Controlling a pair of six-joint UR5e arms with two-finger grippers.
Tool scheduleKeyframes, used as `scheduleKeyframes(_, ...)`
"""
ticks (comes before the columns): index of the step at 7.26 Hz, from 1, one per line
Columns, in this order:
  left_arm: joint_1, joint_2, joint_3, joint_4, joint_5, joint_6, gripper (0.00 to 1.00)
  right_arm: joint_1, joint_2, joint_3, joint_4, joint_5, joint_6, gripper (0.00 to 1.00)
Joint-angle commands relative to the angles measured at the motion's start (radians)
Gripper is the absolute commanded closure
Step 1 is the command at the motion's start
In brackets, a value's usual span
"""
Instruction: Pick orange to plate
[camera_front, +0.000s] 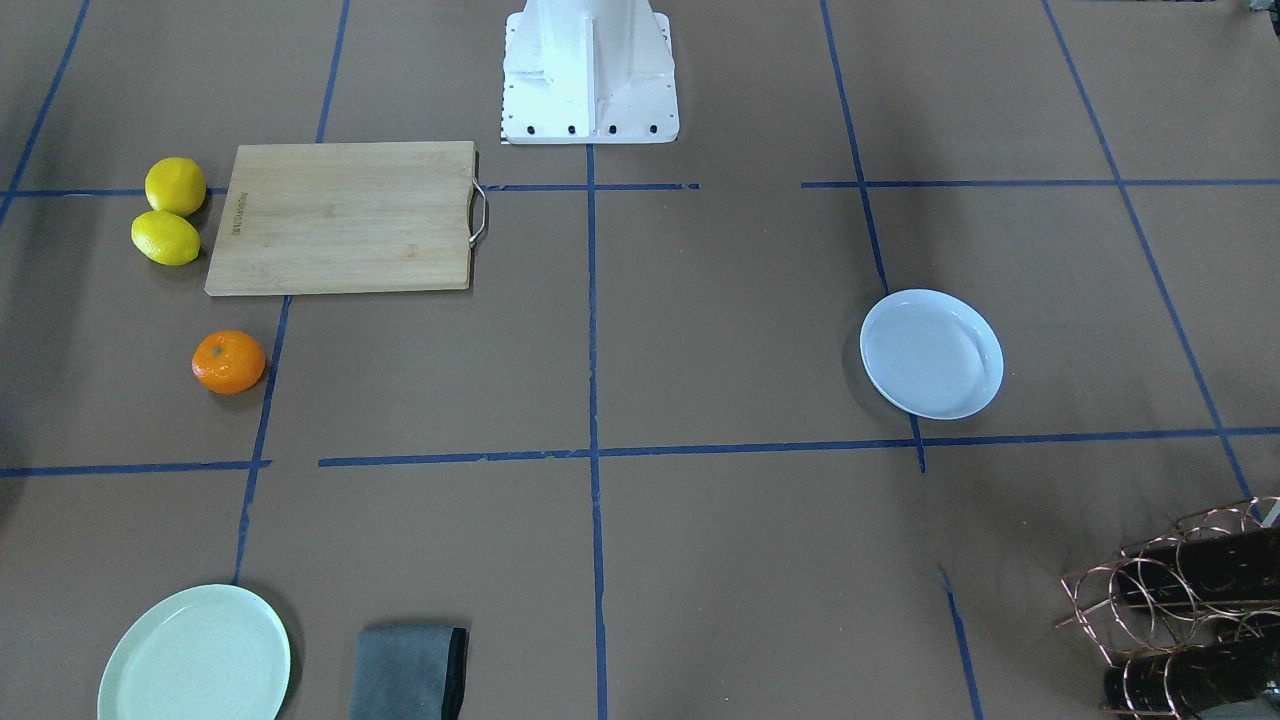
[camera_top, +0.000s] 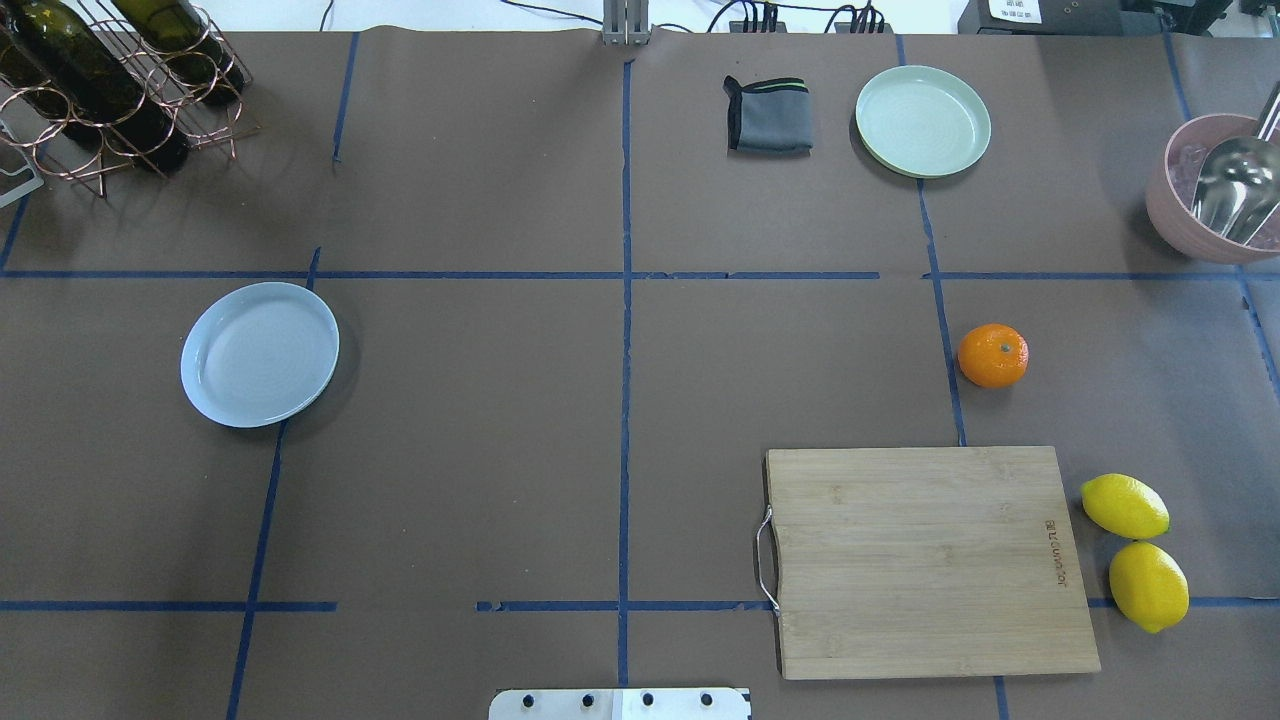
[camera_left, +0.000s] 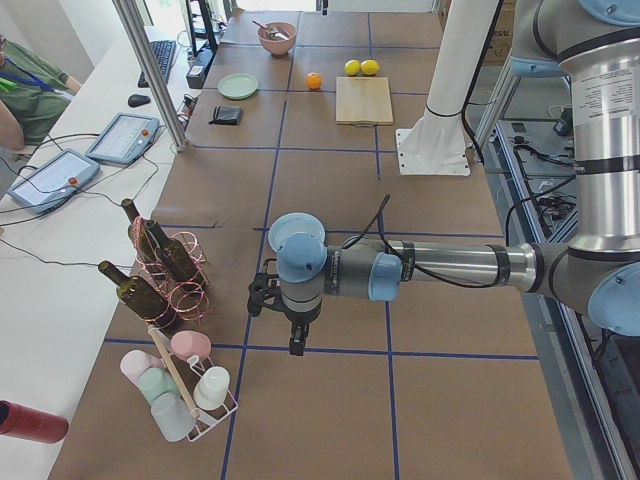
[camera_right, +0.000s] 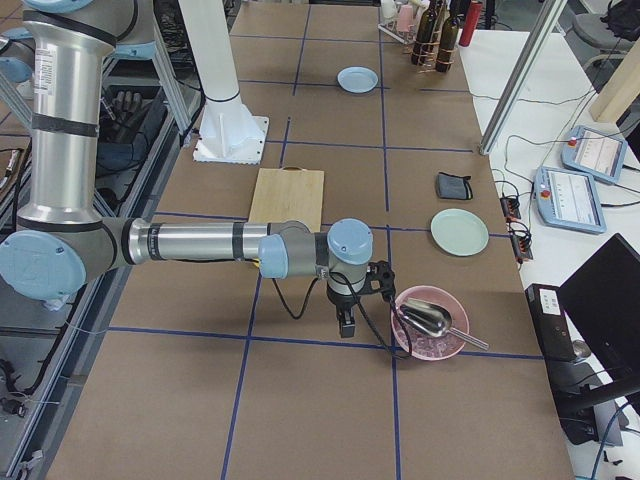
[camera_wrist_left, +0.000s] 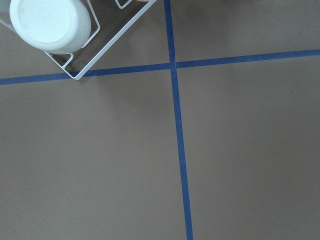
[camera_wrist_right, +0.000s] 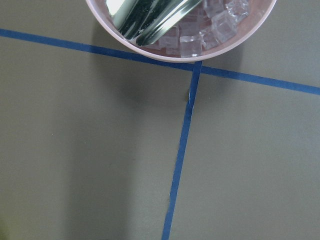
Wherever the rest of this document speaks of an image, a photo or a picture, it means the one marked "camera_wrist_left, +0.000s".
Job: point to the white upturned cup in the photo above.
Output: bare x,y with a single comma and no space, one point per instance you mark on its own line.
54,26

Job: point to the white wire cup rack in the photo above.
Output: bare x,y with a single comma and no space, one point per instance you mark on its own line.
110,19

